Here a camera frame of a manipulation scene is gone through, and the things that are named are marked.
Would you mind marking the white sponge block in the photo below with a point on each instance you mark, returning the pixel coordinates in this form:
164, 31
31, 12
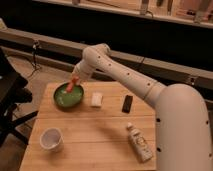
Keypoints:
96, 100

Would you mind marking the white plastic cup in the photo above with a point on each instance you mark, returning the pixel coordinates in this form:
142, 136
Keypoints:
51, 140

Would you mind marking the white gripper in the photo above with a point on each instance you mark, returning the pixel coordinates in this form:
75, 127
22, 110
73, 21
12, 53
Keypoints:
82, 71

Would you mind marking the green ceramic bowl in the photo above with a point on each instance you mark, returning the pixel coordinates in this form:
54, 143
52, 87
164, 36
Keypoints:
64, 99

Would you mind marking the black chair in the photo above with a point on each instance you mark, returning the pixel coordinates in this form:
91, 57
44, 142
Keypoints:
12, 91

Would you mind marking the white lying bottle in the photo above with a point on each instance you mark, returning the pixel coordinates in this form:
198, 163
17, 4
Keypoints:
140, 145

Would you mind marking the black rectangular bar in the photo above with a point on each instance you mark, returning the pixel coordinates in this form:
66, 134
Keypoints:
127, 104

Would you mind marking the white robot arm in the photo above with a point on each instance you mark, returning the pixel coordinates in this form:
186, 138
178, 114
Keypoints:
182, 124

